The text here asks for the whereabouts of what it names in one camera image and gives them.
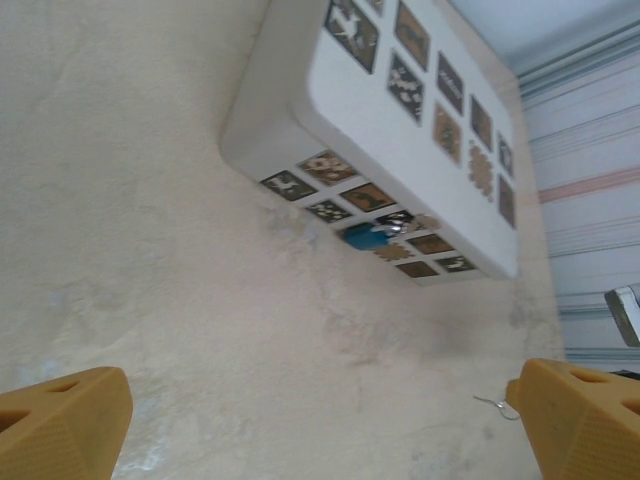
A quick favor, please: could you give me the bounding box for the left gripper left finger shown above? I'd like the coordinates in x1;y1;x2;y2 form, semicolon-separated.
0;366;134;480

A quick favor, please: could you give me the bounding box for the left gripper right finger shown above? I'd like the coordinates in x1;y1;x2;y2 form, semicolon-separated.
506;358;640;480

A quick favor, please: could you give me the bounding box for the blue padlock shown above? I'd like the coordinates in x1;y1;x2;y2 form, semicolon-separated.
341;212;416;252

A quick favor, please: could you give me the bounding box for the white box with patterned tiles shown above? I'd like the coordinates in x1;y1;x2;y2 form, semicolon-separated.
219;0;521;289

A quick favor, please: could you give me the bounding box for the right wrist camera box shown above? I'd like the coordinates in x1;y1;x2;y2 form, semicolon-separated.
603;284;640;349

